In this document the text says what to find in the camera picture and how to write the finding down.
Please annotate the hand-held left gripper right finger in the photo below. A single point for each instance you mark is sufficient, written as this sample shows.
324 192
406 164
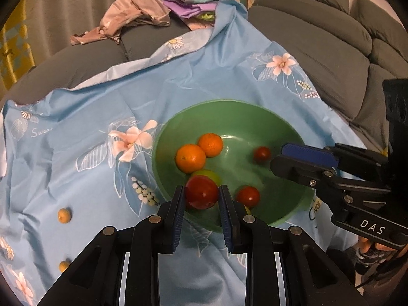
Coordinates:
227 223

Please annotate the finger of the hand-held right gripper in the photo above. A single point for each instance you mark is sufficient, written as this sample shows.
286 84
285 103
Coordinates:
296 170
310 154

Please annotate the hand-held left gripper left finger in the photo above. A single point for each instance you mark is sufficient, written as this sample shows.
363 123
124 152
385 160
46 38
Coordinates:
178 223

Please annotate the small red tomato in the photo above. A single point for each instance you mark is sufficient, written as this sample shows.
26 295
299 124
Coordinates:
262 154

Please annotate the green round fruit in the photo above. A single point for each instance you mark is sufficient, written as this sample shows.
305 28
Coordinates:
208 175

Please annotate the orange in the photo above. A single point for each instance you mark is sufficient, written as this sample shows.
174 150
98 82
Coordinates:
210 145
190 158

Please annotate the green plastic bowl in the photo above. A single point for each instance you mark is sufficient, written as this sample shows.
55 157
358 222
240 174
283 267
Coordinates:
242 124

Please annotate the person's right hand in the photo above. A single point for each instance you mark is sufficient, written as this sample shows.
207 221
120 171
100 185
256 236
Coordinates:
366 248

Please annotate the small tan round fruit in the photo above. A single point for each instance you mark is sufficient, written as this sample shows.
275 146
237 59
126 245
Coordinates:
63 215
64 265

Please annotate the grey sofa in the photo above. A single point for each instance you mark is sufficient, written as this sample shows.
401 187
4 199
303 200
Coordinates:
318 38

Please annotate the blue floral bed sheet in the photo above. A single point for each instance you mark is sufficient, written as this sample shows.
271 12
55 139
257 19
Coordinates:
95 127

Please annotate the yellow-green cloth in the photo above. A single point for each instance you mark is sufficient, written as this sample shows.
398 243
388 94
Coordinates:
207 16

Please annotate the purple cloth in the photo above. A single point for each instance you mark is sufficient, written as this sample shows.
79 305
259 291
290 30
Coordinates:
188 6

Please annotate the pink cloth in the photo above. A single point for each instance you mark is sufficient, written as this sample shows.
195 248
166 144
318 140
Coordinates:
130 12

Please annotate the yellow patterned curtain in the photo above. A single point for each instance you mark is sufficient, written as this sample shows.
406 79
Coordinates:
12 44

